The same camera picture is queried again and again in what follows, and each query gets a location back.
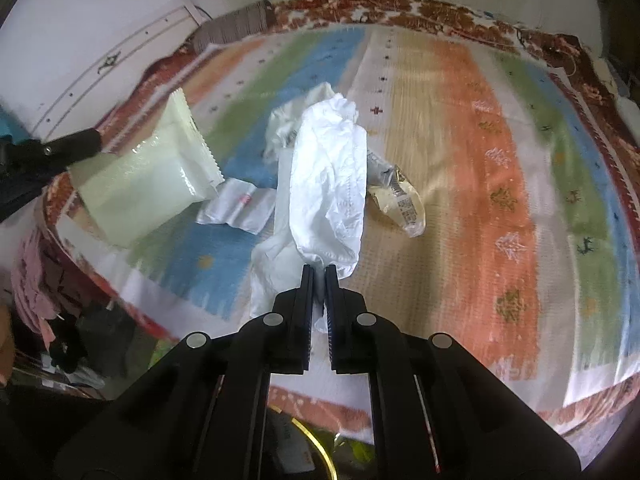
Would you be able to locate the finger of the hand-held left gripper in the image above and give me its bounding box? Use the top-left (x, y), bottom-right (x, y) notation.
top-left (15, 127), bottom-right (103, 173)
top-left (0, 165), bottom-right (76, 223)

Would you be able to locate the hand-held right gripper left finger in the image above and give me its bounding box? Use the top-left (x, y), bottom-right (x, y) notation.
top-left (55, 264), bottom-right (316, 480)

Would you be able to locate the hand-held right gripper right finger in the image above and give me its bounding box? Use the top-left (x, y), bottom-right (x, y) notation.
top-left (324, 266), bottom-right (583, 480)

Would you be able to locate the pale green packet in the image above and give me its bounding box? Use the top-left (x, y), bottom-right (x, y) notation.
top-left (67, 87), bottom-right (225, 248)

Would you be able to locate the gold metal bin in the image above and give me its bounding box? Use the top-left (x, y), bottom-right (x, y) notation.
top-left (265, 405), bottom-right (381, 480)

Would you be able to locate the white wrapper with red print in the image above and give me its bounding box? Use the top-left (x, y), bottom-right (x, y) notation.
top-left (196, 177), bottom-right (277, 235)

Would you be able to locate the clear yellow printed wrapper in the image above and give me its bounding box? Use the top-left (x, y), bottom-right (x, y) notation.
top-left (367, 150), bottom-right (427, 238)

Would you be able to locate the white plastic wrapper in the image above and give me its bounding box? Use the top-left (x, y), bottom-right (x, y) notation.
top-left (250, 95), bottom-right (368, 333)

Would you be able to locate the pink cloth pile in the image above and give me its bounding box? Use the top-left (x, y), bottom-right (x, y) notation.
top-left (10, 230), bottom-right (81, 356)

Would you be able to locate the white painted headboard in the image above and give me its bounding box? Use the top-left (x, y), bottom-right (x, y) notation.
top-left (0, 2), bottom-right (211, 136)

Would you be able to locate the dark cloth pile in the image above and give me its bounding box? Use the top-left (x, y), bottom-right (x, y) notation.
top-left (40, 300), bottom-right (166, 396)

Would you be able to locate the grey striped pillow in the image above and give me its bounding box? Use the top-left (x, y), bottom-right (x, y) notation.
top-left (192, 2), bottom-right (273, 51)

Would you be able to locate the striped pastel mat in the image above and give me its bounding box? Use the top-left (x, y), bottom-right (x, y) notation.
top-left (55, 22), bottom-right (640, 411)

